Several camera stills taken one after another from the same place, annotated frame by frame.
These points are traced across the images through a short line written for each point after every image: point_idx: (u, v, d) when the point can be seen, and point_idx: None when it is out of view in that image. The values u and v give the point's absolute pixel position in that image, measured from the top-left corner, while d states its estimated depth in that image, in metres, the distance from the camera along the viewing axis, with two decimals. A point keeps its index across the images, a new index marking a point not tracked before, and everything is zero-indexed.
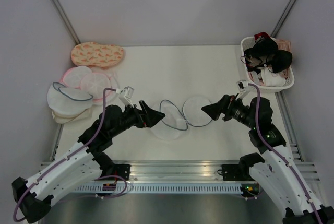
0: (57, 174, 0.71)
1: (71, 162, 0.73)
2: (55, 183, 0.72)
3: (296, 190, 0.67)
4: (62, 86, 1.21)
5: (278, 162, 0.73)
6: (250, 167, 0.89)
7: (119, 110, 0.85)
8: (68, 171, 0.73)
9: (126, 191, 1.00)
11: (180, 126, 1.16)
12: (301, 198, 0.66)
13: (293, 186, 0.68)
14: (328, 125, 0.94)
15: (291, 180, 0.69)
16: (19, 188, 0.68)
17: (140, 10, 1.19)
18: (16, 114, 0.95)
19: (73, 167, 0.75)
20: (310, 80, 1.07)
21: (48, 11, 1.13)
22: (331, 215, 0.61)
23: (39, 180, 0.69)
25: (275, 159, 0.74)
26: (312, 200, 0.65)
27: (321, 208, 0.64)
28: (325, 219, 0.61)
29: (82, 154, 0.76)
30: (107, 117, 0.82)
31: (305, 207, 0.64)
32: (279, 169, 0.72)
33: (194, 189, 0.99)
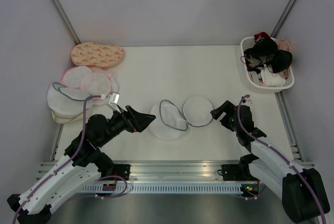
0: (47, 188, 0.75)
1: (59, 176, 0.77)
2: (47, 197, 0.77)
3: (278, 162, 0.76)
4: (62, 86, 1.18)
5: (261, 147, 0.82)
6: (249, 165, 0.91)
7: (104, 120, 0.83)
8: (57, 184, 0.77)
9: (126, 191, 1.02)
11: (179, 126, 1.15)
12: (284, 167, 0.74)
13: (275, 160, 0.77)
14: (327, 126, 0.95)
15: (273, 156, 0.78)
16: (13, 205, 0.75)
17: (140, 9, 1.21)
18: (18, 114, 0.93)
19: (63, 179, 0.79)
20: (310, 80, 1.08)
21: (47, 9, 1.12)
22: (311, 173, 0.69)
23: (30, 197, 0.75)
25: (258, 146, 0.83)
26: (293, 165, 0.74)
27: (303, 170, 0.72)
28: (310, 178, 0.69)
29: (69, 168, 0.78)
30: (93, 127, 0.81)
31: (289, 171, 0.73)
32: (263, 152, 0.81)
33: (194, 189, 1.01)
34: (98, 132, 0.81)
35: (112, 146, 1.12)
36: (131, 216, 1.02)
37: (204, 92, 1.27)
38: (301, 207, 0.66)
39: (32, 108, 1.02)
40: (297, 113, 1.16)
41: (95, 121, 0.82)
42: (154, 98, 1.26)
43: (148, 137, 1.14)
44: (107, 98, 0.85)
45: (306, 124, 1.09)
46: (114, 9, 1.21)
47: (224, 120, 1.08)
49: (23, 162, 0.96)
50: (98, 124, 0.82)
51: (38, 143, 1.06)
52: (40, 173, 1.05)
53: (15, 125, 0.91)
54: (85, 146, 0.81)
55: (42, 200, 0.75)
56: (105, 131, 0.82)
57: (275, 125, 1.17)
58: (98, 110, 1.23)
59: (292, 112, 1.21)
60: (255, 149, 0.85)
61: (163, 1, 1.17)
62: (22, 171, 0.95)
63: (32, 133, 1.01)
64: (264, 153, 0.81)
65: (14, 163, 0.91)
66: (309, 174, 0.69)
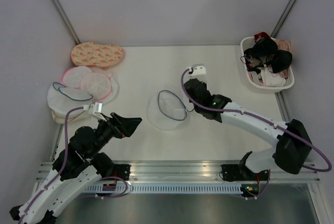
0: (39, 203, 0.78)
1: (48, 191, 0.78)
2: (44, 209, 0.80)
3: (262, 126, 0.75)
4: (62, 86, 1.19)
5: (234, 116, 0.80)
6: (246, 164, 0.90)
7: (90, 131, 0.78)
8: (49, 198, 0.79)
9: (127, 191, 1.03)
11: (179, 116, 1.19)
12: (270, 129, 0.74)
13: (258, 126, 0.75)
14: (327, 126, 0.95)
15: (254, 122, 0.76)
16: (15, 216, 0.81)
17: (140, 9, 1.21)
18: (18, 114, 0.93)
19: (55, 192, 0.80)
20: (310, 80, 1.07)
21: (47, 9, 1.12)
22: (297, 126, 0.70)
23: (27, 211, 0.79)
25: (230, 115, 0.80)
26: (279, 125, 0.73)
27: (288, 125, 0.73)
28: (296, 129, 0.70)
29: (57, 183, 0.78)
30: (78, 139, 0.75)
31: (277, 132, 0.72)
32: (239, 119, 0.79)
33: (194, 189, 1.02)
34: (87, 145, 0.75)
35: (112, 145, 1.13)
36: (131, 216, 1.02)
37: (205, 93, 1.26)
38: (299, 161, 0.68)
39: (32, 108, 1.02)
40: (297, 113, 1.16)
41: (81, 134, 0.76)
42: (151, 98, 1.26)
43: (148, 137, 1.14)
44: (90, 108, 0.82)
45: (306, 124, 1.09)
46: (113, 9, 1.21)
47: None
49: (23, 162, 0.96)
50: (85, 137, 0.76)
51: (38, 143, 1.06)
52: (39, 173, 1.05)
53: (14, 126, 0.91)
54: (72, 158, 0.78)
55: (37, 213, 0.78)
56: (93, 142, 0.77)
57: None
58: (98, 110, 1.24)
59: (291, 112, 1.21)
60: (225, 117, 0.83)
61: (163, 1, 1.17)
62: (21, 171, 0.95)
63: (32, 133, 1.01)
64: (240, 120, 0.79)
65: (15, 163, 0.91)
66: (294, 127, 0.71)
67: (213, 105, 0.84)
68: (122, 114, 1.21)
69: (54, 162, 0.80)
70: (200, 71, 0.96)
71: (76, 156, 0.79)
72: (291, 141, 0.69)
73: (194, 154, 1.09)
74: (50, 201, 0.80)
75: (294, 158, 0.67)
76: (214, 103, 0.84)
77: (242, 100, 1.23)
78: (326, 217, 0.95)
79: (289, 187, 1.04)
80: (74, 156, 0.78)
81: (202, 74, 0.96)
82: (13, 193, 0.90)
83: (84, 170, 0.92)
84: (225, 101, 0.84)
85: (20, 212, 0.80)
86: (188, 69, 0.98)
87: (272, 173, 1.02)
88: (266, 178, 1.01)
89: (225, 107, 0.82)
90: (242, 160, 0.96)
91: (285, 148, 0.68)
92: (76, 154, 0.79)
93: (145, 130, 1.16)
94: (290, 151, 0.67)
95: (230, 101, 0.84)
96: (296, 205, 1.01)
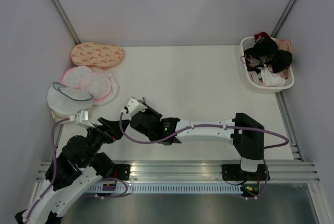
0: (38, 211, 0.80)
1: (45, 200, 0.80)
2: (44, 214, 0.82)
3: (214, 131, 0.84)
4: (62, 86, 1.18)
5: (187, 132, 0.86)
6: (244, 169, 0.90)
7: (83, 140, 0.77)
8: (47, 205, 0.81)
9: (128, 191, 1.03)
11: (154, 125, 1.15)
12: (222, 131, 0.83)
13: (212, 132, 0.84)
14: (328, 126, 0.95)
15: (206, 131, 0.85)
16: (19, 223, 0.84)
17: (140, 9, 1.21)
18: (17, 113, 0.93)
19: (52, 200, 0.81)
20: (311, 80, 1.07)
21: (48, 9, 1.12)
22: (240, 118, 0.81)
23: (28, 218, 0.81)
25: (184, 134, 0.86)
26: (227, 125, 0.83)
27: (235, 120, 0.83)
28: (242, 121, 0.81)
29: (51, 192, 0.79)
30: (71, 149, 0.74)
31: (229, 131, 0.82)
32: (193, 134, 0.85)
33: (194, 189, 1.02)
34: (79, 154, 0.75)
35: (112, 145, 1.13)
36: (131, 216, 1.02)
37: (207, 94, 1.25)
38: (259, 147, 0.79)
39: (32, 108, 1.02)
40: (297, 113, 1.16)
41: (73, 144, 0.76)
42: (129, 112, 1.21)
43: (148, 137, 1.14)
44: (76, 118, 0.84)
45: (306, 124, 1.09)
46: (114, 9, 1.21)
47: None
49: (23, 162, 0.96)
50: (78, 145, 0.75)
51: (38, 143, 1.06)
52: (39, 173, 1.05)
53: (14, 125, 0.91)
54: (63, 167, 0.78)
55: (38, 220, 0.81)
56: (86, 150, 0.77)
57: (275, 124, 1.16)
58: (98, 110, 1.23)
59: (292, 112, 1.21)
60: (182, 138, 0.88)
61: (163, 1, 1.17)
62: (21, 171, 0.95)
63: (32, 133, 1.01)
64: (195, 134, 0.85)
65: (15, 163, 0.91)
66: (239, 120, 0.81)
67: (164, 130, 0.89)
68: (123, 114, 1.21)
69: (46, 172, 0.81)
70: (134, 104, 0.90)
71: (68, 165, 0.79)
72: (243, 134, 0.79)
73: (194, 154, 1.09)
74: (48, 208, 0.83)
75: (252, 146, 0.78)
76: (166, 127, 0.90)
77: (243, 100, 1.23)
78: (325, 217, 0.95)
79: (289, 187, 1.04)
80: (66, 166, 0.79)
81: (136, 104, 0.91)
82: (13, 193, 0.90)
83: (84, 172, 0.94)
84: (174, 122, 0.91)
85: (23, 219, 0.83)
86: (122, 110, 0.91)
87: (272, 173, 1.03)
88: (265, 178, 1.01)
89: (177, 130, 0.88)
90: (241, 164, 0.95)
91: (241, 142, 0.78)
92: (68, 163, 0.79)
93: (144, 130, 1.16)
94: (246, 143, 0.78)
95: (178, 120, 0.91)
96: (296, 205, 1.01)
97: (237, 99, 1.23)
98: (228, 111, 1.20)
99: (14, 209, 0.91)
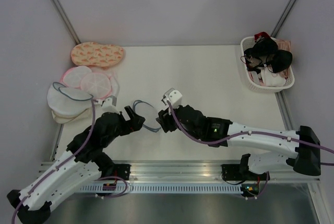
0: (48, 184, 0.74)
1: (60, 172, 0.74)
2: (49, 192, 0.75)
3: (276, 142, 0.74)
4: (62, 86, 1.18)
5: (242, 138, 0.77)
6: (251, 169, 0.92)
7: (115, 117, 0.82)
8: (58, 180, 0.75)
9: (126, 191, 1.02)
11: (156, 126, 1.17)
12: (285, 143, 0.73)
13: (272, 142, 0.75)
14: (328, 126, 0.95)
15: (264, 140, 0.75)
16: (13, 200, 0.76)
17: (140, 9, 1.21)
18: (18, 113, 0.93)
19: (65, 175, 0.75)
20: (311, 80, 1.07)
21: (48, 9, 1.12)
22: (309, 132, 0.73)
23: (31, 193, 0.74)
25: (239, 139, 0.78)
26: (291, 137, 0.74)
27: (300, 133, 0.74)
28: (309, 136, 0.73)
29: (71, 165, 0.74)
30: (105, 121, 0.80)
31: (294, 144, 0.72)
32: (249, 141, 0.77)
33: (194, 189, 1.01)
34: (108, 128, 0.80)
35: (112, 145, 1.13)
36: (131, 216, 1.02)
37: (211, 94, 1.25)
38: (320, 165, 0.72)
39: (32, 107, 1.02)
40: (297, 113, 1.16)
41: (107, 117, 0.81)
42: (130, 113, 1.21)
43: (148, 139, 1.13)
44: (105, 102, 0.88)
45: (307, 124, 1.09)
46: (114, 9, 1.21)
47: (171, 126, 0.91)
49: (24, 162, 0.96)
50: (111, 120, 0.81)
51: (38, 143, 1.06)
52: (39, 173, 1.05)
53: (14, 126, 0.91)
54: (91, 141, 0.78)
55: (42, 197, 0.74)
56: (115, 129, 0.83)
57: (275, 124, 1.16)
58: (98, 110, 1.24)
59: (292, 112, 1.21)
60: (233, 143, 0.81)
61: (163, 1, 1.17)
62: (21, 171, 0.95)
63: (32, 133, 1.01)
64: (252, 141, 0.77)
65: (15, 163, 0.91)
66: (307, 134, 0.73)
67: (214, 132, 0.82)
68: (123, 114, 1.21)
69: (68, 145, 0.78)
70: (179, 96, 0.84)
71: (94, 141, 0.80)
72: (311, 151, 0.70)
73: (194, 154, 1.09)
74: (56, 186, 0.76)
75: (317, 165, 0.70)
76: (215, 129, 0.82)
77: (244, 100, 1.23)
78: (326, 217, 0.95)
79: (289, 187, 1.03)
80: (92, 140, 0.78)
81: (180, 97, 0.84)
82: (13, 193, 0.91)
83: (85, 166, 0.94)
84: (224, 124, 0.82)
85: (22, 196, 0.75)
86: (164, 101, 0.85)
87: (272, 173, 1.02)
88: (265, 178, 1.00)
89: (228, 133, 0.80)
90: (243, 166, 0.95)
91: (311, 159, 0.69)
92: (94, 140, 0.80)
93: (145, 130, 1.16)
94: (314, 161, 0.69)
95: (231, 122, 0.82)
96: (296, 205, 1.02)
97: (238, 99, 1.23)
98: (228, 111, 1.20)
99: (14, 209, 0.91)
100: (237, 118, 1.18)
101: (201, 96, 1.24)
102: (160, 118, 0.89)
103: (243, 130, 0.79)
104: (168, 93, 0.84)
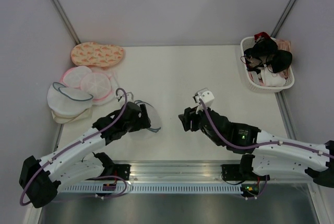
0: (72, 153, 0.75)
1: (85, 145, 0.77)
2: (69, 165, 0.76)
3: (306, 154, 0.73)
4: (62, 86, 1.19)
5: (271, 148, 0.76)
6: (255, 171, 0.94)
7: (136, 107, 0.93)
8: (82, 153, 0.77)
9: (126, 191, 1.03)
11: (156, 126, 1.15)
12: (314, 156, 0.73)
13: (302, 154, 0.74)
14: (328, 126, 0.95)
15: (294, 152, 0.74)
16: (32, 167, 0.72)
17: (140, 8, 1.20)
18: (17, 113, 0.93)
19: (88, 150, 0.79)
20: (311, 80, 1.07)
21: (47, 9, 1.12)
22: None
23: (54, 160, 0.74)
25: (268, 149, 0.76)
26: (322, 151, 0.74)
27: (330, 148, 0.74)
28: None
29: (97, 139, 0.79)
30: (131, 107, 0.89)
31: (324, 158, 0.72)
32: (278, 151, 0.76)
33: (194, 189, 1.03)
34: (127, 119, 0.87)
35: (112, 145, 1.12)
36: (131, 216, 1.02)
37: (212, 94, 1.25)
38: None
39: (32, 107, 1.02)
40: (297, 113, 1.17)
41: (131, 105, 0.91)
42: None
43: (148, 139, 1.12)
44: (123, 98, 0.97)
45: (307, 124, 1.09)
46: (114, 9, 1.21)
47: (194, 126, 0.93)
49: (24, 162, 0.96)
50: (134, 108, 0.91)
51: (38, 142, 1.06)
52: None
53: (14, 125, 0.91)
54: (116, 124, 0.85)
55: (64, 165, 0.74)
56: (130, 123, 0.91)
57: (275, 124, 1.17)
58: (98, 110, 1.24)
59: (292, 112, 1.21)
60: (260, 151, 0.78)
61: (163, 1, 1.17)
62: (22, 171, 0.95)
63: (31, 133, 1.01)
64: (282, 152, 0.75)
65: (15, 163, 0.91)
66: None
67: (242, 139, 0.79)
68: None
69: (93, 124, 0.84)
70: (212, 97, 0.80)
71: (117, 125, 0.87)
72: None
73: (195, 153, 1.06)
74: (76, 160, 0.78)
75: None
76: (243, 136, 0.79)
77: (244, 100, 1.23)
78: (326, 217, 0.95)
79: (289, 188, 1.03)
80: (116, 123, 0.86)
81: (212, 99, 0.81)
82: (13, 193, 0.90)
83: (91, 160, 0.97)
84: (252, 131, 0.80)
85: (40, 164, 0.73)
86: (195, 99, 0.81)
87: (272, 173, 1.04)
88: (265, 178, 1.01)
89: (258, 141, 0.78)
90: (241, 166, 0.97)
91: None
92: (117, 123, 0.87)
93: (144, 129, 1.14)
94: None
95: (259, 130, 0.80)
96: (296, 206, 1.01)
97: (240, 98, 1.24)
98: (228, 112, 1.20)
99: (14, 209, 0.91)
100: (243, 119, 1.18)
101: None
102: (186, 115, 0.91)
103: (272, 139, 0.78)
104: (201, 92, 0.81)
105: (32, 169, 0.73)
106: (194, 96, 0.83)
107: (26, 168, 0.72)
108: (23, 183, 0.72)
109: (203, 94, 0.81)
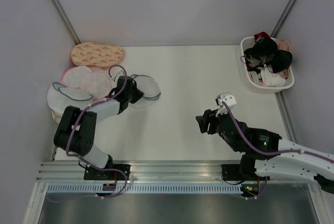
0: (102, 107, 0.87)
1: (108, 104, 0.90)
2: (99, 116, 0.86)
3: (324, 165, 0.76)
4: (62, 86, 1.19)
5: (292, 156, 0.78)
6: (259, 174, 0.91)
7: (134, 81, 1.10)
8: (107, 109, 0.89)
9: (123, 191, 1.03)
11: (155, 95, 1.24)
12: (332, 167, 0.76)
13: (320, 165, 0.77)
14: (329, 126, 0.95)
15: (313, 161, 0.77)
16: (72, 114, 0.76)
17: (140, 8, 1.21)
18: (17, 113, 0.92)
19: (111, 108, 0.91)
20: (311, 79, 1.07)
21: (47, 8, 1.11)
22: None
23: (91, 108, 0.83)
25: (289, 157, 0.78)
26: None
27: None
28: None
29: (115, 102, 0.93)
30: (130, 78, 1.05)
31: None
32: (297, 160, 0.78)
33: (194, 189, 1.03)
34: (127, 92, 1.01)
35: (112, 145, 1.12)
36: (131, 216, 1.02)
37: (212, 94, 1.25)
38: None
39: (32, 107, 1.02)
40: (297, 113, 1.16)
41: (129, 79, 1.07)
42: (129, 114, 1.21)
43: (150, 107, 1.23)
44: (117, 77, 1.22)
45: (307, 124, 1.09)
46: (114, 10, 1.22)
47: (211, 129, 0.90)
49: (24, 162, 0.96)
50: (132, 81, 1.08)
51: (38, 142, 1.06)
52: (39, 172, 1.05)
53: (14, 125, 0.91)
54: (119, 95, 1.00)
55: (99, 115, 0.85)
56: (132, 94, 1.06)
57: (275, 124, 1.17)
58: None
59: (292, 113, 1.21)
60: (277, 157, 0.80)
61: (163, 1, 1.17)
62: (21, 171, 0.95)
63: (31, 133, 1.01)
64: (301, 160, 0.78)
65: (15, 163, 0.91)
66: None
67: (263, 145, 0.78)
68: (122, 114, 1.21)
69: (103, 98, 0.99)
70: (234, 102, 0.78)
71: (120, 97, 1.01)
72: None
73: (195, 155, 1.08)
74: (102, 119, 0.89)
75: None
76: (264, 143, 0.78)
77: (244, 100, 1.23)
78: (326, 217, 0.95)
79: (289, 188, 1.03)
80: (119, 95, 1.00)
81: (234, 105, 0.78)
82: (13, 193, 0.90)
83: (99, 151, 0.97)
84: (272, 138, 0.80)
85: (79, 114, 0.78)
86: (219, 100, 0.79)
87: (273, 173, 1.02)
88: (265, 178, 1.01)
89: (280, 149, 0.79)
90: (241, 164, 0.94)
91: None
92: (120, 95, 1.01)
93: (144, 98, 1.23)
94: None
95: (280, 138, 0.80)
96: (296, 206, 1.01)
97: (239, 98, 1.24)
98: None
99: (14, 209, 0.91)
100: (243, 118, 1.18)
101: (203, 96, 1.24)
102: (205, 117, 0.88)
103: (293, 148, 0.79)
104: (224, 95, 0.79)
105: (70, 120, 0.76)
106: (217, 98, 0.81)
107: (67, 119, 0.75)
108: (61, 133, 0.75)
109: (225, 96, 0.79)
